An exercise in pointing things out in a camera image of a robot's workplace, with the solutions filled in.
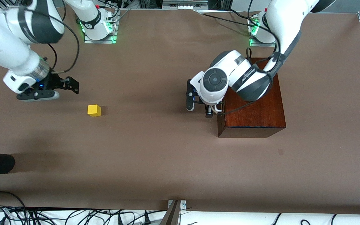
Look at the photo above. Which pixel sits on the dark wooden cabinet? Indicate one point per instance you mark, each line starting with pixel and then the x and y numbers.
pixel 261 115

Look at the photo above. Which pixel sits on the yellow block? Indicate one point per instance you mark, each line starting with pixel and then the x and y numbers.
pixel 94 111

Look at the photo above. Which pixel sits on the metal corner bracket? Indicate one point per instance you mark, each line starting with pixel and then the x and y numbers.
pixel 183 204

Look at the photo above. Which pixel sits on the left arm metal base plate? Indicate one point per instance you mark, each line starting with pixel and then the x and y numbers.
pixel 255 43

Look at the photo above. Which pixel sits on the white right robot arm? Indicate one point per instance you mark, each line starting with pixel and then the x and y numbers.
pixel 8 47

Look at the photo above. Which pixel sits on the black power plug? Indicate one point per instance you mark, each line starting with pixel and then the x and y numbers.
pixel 147 219
pixel 120 221

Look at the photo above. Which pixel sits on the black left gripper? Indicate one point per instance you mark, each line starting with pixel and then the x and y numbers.
pixel 209 112

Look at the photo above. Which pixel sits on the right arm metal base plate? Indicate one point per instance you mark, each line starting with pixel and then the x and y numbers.
pixel 105 41

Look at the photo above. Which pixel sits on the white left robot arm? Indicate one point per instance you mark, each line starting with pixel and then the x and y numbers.
pixel 286 18

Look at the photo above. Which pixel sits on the grey aluminium post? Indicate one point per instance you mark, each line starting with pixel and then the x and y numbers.
pixel 172 215

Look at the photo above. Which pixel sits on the brown table cover sheet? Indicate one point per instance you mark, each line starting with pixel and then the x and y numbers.
pixel 136 150

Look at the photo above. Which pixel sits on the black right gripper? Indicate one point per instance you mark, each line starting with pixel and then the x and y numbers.
pixel 54 82

